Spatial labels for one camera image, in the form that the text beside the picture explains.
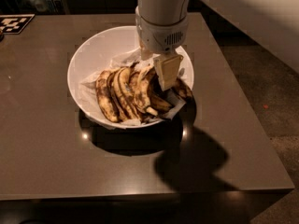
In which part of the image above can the leftmost spotted banana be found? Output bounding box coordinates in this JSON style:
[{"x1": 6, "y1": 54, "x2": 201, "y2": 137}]
[{"x1": 95, "y1": 70, "x2": 119, "y2": 122}]

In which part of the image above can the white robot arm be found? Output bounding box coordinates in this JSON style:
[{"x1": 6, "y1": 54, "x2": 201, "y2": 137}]
[{"x1": 135, "y1": 0, "x2": 299, "y2": 73}]

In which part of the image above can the black white fiducial marker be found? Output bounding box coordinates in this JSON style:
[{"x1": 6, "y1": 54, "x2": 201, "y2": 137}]
[{"x1": 0, "y1": 14, "x2": 35, "y2": 35}]

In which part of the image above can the white paper towel liner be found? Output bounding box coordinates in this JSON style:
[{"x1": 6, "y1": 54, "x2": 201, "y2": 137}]
[{"x1": 79, "y1": 49, "x2": 192, "y2": 128}]

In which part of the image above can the white ceramic bowl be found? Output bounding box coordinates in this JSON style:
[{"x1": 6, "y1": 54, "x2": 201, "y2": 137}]
[{"x1": 67, "y1": 26, "x2": 194, "y2": 129}]

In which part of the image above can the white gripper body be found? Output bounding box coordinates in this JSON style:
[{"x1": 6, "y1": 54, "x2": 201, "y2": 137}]
[{"x1": 135, "y1": 8, "x2": 188, "y2": 54}]

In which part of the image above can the long top spotted banana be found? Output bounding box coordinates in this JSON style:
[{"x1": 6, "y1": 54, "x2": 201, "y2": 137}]
[{"x1": 134, "y1": 65, "x2": 158, "y2": 116}]

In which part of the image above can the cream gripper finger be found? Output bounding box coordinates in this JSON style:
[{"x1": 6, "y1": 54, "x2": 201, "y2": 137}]
[
  {"x1": 139, "y1": 39, "x2": 153, "y2": 61},
  {"x1": 153, "y1": 53, "x2": 183, "y2": 91}
]

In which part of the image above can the small lower yellow banana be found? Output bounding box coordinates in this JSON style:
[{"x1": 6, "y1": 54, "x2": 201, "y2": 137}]
[{"x1": 145, "y1": 94, "x2": 173, "y2": 117}]

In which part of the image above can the middle curved spotted banana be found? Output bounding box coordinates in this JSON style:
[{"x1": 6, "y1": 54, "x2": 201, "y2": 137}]
[{"x1": 113, "y1": 67, "x2": 141, "y2": 120}]

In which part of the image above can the right short spotted banana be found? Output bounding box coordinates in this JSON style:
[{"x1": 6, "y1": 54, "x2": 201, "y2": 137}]
[{"x1": 172, "y1": 78, "x2": 192, "y2": 101}]

